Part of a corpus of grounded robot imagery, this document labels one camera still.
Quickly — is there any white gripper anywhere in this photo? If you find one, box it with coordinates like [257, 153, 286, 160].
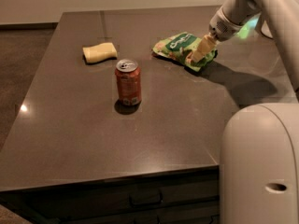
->
[192, 6, 243, 63]

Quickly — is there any green rice chip bag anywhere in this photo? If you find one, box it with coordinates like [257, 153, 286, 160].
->
[152, 32, 217, 72]

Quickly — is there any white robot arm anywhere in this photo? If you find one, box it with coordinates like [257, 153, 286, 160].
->
[192, 0, 299, 224]

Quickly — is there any orange soda can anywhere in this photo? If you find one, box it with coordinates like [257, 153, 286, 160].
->
[115, 59, 141, 106]

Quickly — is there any yellow sponge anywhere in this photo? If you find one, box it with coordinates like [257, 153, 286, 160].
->
[83, 42, 118, 63]

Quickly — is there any dark drawer cabinet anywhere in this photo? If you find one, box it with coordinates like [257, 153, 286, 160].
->
[0, 166, 220, 224]

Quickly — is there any black drawer handle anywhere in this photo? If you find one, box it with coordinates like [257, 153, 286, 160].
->
[129, 189, 163, 208]

